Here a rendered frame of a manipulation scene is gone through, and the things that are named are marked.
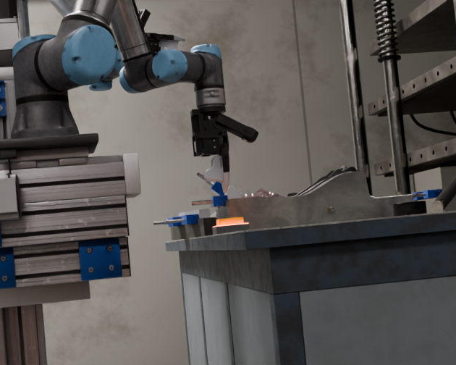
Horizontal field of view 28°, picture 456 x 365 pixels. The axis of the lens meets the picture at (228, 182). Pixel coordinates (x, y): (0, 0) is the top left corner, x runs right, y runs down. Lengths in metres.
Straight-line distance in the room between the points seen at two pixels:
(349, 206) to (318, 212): 0.09
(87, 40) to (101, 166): 0.28
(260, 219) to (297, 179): 2.97
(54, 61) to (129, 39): 0.34
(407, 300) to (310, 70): 3.72
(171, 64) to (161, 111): 3.09
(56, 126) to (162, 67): 0.31
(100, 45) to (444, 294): 0.87
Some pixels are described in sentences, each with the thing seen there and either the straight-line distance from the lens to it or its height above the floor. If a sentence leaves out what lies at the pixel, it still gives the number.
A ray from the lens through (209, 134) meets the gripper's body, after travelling 2.21.
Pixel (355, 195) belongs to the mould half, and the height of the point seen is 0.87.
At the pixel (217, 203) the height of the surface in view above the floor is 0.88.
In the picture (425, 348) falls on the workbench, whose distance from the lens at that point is 1.86.
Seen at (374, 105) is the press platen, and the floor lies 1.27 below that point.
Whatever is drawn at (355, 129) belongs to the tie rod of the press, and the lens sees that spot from 3.80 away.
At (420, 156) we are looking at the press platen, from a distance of 3.29.
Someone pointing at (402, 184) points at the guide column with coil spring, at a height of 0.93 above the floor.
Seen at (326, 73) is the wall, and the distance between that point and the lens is 5.48.
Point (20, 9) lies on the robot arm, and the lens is 2.73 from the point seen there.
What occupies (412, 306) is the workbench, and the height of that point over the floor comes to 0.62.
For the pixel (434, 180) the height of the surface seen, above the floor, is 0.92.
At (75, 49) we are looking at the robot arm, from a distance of 1.92.
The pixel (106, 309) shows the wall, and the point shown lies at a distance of 5.15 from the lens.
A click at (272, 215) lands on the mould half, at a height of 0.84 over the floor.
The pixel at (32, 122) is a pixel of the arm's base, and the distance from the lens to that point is 2.01.
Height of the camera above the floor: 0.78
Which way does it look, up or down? 4 degrees up
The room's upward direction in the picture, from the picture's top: 5 degrees counter-clockwise
